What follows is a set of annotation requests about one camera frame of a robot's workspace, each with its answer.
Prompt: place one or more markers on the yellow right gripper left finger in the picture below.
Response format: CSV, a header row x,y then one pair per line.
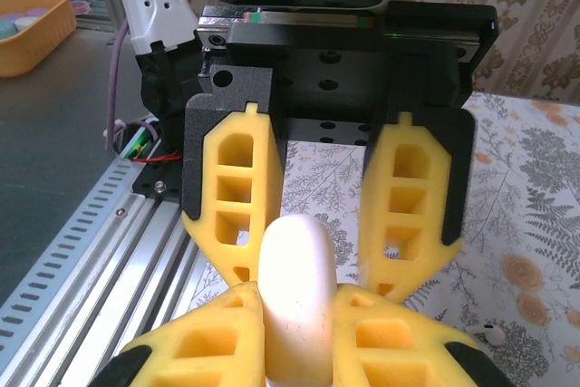
x,y
204,360

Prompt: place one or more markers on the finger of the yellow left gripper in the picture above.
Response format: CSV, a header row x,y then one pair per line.
x,y
195,169
457,178

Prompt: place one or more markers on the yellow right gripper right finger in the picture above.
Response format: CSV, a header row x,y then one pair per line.
x,y
399,360

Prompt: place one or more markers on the pale pink earbud charging case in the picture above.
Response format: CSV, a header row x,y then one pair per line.
x,y
296,292

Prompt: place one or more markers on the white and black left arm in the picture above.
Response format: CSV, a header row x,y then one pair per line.
x,y
154,6

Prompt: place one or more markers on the floral patterned tablecloth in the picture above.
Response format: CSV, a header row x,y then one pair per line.
x,y
521,206

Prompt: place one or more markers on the grey metal panel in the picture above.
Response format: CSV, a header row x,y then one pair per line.
x,y
54,156

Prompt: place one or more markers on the orange plastic basket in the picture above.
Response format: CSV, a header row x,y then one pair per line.
x,y
41,42

